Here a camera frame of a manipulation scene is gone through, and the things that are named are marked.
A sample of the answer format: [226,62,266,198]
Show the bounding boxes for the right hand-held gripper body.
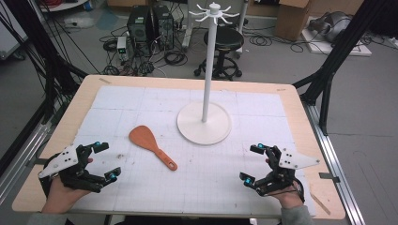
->
[264,144,321,196]

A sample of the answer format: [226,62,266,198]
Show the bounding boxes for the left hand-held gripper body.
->
[38,143,88,188]

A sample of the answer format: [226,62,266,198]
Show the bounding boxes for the orange rice spatula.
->
[128,125,178,172]

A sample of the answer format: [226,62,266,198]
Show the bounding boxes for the white hook stand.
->
[176,2,240,146]

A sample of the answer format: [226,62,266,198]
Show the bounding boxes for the person's right hand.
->
[265,157,305,210]

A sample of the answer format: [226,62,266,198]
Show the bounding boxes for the white grid mat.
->
[70,85,317,218]

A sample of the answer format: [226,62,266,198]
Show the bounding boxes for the grey power supply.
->
[115,36,130,62]

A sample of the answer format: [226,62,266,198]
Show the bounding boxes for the black round stool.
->
[193,26,245,82]

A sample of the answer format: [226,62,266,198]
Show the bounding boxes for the white floor board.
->
[300,29,373,57]

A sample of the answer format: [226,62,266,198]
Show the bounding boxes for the black computer tower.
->
[127,5,155,57]
[152,4,175,52]

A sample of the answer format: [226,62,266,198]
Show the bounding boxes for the clear plastic bag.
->
[63,15,96,30]

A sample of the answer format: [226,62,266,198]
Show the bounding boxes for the cardboard box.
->
[274,0,312,42]

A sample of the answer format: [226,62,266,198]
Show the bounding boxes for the grey bag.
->
[308,11,353,43]

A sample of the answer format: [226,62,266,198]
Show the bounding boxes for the white round table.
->
[38,0,91,13]

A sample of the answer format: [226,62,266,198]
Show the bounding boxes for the black metal bracket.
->
[25,157,49,167]
[318,172,341,184]

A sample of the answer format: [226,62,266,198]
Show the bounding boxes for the black strap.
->
[38,174,54,199]

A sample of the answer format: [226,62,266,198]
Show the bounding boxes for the aluminium rail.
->
[0,121,54,205]
[302,102,366,225]

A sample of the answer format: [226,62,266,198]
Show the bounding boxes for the black metal frame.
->
[292,0,389,136]
[0,0,89,126]

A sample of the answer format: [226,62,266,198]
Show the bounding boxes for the coiled black cable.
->
[102,38,119,53]
[163,50,189,67]

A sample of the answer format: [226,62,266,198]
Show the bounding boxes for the white metal post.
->
[235,0,251,59]
[181,0,194,50]

